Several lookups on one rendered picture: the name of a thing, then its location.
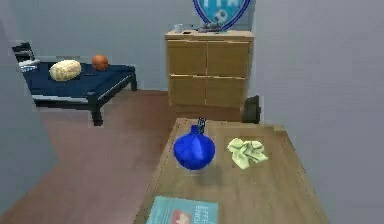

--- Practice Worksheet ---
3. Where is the grey flat object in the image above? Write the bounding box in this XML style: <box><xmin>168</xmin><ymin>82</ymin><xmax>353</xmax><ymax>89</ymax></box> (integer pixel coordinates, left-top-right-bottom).
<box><xmin>197</xmin><ymin>22</ymin><xmax>223</xmax><ymax>34</ymax></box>

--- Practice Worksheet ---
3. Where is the blue round vase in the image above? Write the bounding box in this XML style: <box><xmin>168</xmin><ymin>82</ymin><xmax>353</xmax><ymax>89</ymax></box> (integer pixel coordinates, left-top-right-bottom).
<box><xmin>172</xmin><ymin>124</ymin><xmax>217</xmax><ymax>176</ymax></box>

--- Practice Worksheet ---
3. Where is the wooden chest of drawers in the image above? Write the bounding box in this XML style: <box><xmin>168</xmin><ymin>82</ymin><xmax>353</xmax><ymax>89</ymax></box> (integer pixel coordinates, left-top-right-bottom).
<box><xmin>164</xmin><ymin>29</ymin><xmax>255</xmax><ymax>109</ymax></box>

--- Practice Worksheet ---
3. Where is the orange ball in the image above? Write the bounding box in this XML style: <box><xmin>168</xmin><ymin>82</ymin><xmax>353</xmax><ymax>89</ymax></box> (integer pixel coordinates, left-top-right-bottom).
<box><xmin>91</xmin><ymin>54</ymin><xmax>110</xmax><ymax>72</ymax></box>

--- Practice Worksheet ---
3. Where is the dark bin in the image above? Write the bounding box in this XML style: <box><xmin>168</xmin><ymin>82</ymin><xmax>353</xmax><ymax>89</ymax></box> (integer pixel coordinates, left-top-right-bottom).
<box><xmin>242</xmin><ymin>95</ymin><xmax>262</xmax><ymax>125</ymax></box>

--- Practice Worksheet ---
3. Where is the blue shield wall picture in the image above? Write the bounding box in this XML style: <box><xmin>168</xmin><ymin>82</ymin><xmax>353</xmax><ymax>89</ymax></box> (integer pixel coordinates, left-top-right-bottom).
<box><xmin>192</xmin><ymin>0</ymin><xmax>252</xmax><ymax>31</ymax></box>

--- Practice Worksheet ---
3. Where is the wooden table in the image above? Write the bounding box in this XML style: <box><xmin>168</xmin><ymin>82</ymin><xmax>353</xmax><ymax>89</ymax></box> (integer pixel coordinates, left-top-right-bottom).
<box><xmin>133</xmin><ymin>117</ymin><xmax>331</xmax><ymax>224</ymax></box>

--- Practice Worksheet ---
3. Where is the small dark striped object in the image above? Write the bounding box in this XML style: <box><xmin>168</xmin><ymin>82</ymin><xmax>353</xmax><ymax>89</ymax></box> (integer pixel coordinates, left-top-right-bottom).
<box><xmin>197</xmin><ymin>116</ymin><xmax>207</xmax><ymax>135</ymax></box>

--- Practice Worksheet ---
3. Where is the dark blue bed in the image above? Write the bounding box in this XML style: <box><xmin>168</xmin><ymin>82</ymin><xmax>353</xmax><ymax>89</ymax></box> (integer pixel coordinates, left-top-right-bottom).
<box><xmin>11</xmin><ymin>41</ymin><xmax>139</xmax><ymax>127</ymax></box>

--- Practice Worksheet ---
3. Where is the cream pillow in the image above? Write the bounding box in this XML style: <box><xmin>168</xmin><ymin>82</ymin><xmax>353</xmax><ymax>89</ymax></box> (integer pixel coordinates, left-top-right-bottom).
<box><xmin>48</xmin><ymin>59</ymin><xmax>83</xmax><ymax>82</ymax></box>

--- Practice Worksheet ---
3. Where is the light blue book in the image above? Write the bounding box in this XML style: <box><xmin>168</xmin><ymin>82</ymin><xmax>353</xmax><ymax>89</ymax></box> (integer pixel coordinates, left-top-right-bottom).
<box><xmin>145</xmin><ymin>195</ymin><xmax>219</xmax><ymax>224</ymax></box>

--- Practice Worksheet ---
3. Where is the pale green crumpled cloth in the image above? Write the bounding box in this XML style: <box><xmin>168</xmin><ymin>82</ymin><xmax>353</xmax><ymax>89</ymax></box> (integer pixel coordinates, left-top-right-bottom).
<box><xmin>226</xmin><ymin>137</ymin><xmax>269</xmax><ymax>171</ymax></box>

